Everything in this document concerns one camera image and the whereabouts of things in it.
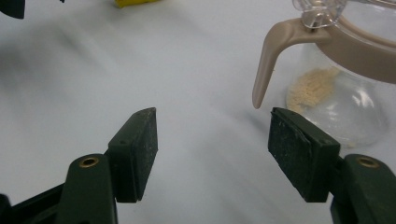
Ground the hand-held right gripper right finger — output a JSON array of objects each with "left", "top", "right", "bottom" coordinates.
[{"left": 268, "top": 106, "right": 342, "bottom": 203}]

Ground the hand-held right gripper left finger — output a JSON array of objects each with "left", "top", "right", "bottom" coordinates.
[{"left": 106, "top": 106, "right": 159, "bottom": 203}]

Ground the glass jar with beige handle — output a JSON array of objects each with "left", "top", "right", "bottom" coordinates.
[{"left": 251, "top": 0, "right": 396, "bottom": 148}]

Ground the yellow green food pouch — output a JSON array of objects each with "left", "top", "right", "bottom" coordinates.
[{"left": 114, "top": 0, "right": 163, "bottom": 8}]

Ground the beige powder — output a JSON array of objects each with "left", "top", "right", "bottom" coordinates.
[{"left": 286, "top": 66, "right": 340, "bottom": 115}]

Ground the white paper mat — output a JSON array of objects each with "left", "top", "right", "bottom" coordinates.
[{"left": 0, "top": 0, "right": 396, "bottom": 224}]

